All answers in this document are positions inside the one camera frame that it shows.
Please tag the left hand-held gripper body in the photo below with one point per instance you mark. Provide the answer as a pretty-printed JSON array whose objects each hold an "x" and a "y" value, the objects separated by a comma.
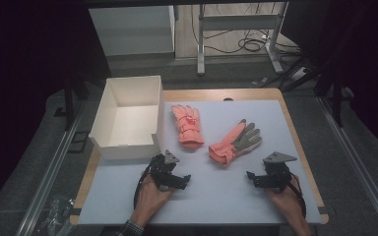
[{"x": 164, "y": 170}]

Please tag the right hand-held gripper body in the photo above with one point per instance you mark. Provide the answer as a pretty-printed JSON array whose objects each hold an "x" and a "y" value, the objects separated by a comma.
[{"x": 277, "y": 172}]

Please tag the pink glove with grey palm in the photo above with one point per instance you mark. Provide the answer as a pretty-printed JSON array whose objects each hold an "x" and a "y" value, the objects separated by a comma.
[{"x": 233, "y": 142}]

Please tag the pink glove with red print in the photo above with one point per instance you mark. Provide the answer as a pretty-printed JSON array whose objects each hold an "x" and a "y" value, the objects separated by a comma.
[{"x": 188, "y": 126}]

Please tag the white box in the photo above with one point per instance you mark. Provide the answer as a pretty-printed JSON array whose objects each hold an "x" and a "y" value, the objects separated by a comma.
[{"x": 134, "y": 124}]

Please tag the person's right hand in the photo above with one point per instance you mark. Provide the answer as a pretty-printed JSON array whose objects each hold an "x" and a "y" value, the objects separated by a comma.
[{"x": 285, "y": 201}]

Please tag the person's left hand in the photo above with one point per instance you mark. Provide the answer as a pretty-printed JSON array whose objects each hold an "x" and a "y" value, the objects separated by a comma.
[{"x": 149, "y": 200}]

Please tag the pale blue table mat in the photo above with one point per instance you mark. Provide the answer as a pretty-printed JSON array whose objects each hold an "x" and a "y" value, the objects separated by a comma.
[{"x": 210, "y": 196}]

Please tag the black stand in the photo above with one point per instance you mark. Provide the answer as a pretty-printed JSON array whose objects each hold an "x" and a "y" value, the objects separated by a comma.
[
  {"x": 337, "y": 98},
  {"x": 69, "y": 105}
]

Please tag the white power strip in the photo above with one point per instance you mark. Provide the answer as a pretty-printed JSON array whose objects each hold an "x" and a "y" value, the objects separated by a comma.
[{"x": 299, "y": 73}]

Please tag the clear plastic bag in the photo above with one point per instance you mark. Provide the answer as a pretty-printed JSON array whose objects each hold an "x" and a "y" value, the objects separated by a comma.
[{"x": 55, "y": 214}]

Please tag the white cabinet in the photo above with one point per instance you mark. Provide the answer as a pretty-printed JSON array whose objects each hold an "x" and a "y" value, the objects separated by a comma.
[{"x": 131, "y": 29}]

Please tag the metal floor rail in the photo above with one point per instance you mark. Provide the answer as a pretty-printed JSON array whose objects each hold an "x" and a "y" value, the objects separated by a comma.
[
  {"x": 357, "y": 164},
  {"x": 46, "y": 183}
]

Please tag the black floor bracket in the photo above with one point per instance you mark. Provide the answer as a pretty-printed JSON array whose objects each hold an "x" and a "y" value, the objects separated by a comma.
[{"x": 78, "y": 141}]

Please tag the grey metal desk frame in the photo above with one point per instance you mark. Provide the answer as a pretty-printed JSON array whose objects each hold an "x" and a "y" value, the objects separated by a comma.
[{"x": 239, "y": 21}]

